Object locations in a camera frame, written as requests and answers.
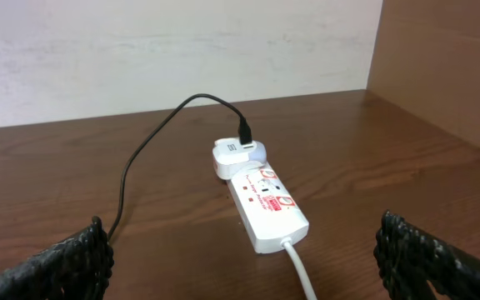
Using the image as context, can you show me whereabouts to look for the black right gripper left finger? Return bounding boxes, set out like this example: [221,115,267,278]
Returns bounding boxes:
[0,216,114,300]

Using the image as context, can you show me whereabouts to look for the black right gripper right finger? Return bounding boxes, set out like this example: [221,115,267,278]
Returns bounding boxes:
[373,211,480,299]

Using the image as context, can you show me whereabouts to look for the black charger cable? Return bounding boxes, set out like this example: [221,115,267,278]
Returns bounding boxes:
[106,92,253,242]

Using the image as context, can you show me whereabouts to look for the white usb charger plug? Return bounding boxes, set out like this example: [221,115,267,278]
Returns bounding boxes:
[212,137,267,180]

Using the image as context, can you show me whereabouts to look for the white power strip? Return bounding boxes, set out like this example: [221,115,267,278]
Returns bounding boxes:
[227,164,309,254]

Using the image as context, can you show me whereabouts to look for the white power strip cord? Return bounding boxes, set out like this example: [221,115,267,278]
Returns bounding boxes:
[282,237,318,300]

